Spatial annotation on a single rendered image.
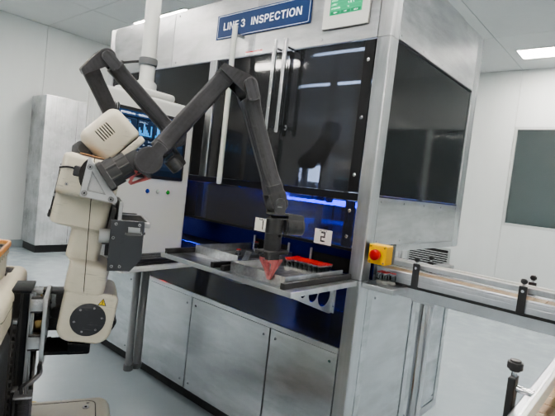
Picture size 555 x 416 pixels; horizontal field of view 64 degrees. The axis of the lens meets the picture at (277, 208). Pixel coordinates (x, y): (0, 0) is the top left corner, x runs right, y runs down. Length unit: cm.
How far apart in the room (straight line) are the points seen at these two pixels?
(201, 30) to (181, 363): 176
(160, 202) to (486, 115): 500
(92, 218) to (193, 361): 119
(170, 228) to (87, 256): 83
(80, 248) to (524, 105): 565
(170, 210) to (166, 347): 79
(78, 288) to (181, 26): 167
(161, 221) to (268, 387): 92
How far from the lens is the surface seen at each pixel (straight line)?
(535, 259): 621
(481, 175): 637
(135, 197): 216
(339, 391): 188
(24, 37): 691
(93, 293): 153
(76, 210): 151
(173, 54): 271
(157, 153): 133
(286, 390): 205
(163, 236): 229
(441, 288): 172
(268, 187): 142
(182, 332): 251
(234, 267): 162
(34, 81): 686
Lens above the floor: 121
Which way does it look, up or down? 3 degrees down
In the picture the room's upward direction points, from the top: 6 degrees clockwise
